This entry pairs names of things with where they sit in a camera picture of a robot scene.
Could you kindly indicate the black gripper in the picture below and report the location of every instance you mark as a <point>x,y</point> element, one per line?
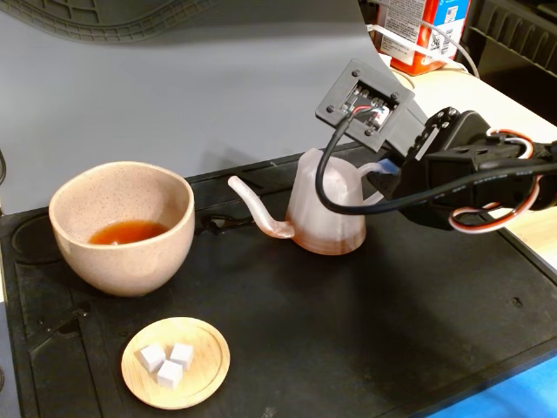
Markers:
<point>450,171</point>

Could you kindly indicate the translucent pink plastic kettle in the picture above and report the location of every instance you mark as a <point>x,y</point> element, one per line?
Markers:
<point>322,217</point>

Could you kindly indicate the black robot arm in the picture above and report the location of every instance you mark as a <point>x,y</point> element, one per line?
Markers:
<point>548,191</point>

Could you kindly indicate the orange-brown tea liquid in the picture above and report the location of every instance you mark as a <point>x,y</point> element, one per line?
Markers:
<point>128,233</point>

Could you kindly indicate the speckled beige ceramic cup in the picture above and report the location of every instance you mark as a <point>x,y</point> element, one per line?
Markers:
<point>122,270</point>

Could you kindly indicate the spilled liquid puddle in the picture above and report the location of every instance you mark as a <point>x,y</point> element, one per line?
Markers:
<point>65,320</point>

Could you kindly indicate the red and white carton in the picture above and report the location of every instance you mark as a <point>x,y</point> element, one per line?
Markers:
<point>404,26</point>

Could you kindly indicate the black silicone work mat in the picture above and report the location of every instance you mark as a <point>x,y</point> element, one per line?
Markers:
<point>304,326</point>

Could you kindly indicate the black plastic crate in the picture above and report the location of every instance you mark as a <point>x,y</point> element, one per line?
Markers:
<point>513,52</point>

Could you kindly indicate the grey silicone mat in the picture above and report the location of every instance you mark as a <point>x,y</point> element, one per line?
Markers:
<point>174,109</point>

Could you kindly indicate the blue mat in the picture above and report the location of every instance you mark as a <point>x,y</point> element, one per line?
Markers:
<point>500,396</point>

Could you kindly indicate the white sugar cube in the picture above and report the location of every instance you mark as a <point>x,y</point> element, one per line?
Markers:
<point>169,376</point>
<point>151,358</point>
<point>181,355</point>

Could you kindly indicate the round wooden saucer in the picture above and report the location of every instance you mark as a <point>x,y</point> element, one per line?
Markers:
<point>204,379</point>

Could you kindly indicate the black square camera module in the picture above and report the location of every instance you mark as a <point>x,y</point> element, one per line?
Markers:
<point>335,102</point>

